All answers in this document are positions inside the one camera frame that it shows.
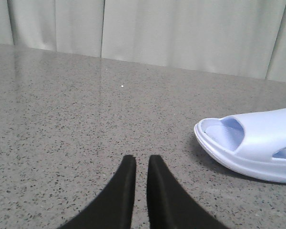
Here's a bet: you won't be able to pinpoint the pale green curtain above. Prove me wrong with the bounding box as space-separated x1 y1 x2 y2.
0 0 286 82

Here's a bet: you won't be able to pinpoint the light blue slipper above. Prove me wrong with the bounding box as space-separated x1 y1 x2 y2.
194 108 286 183

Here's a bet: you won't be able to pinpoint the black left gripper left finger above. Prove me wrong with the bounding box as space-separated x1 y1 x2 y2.
60 155 136 229

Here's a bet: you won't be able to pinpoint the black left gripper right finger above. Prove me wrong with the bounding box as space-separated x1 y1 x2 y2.
146 155 227 229

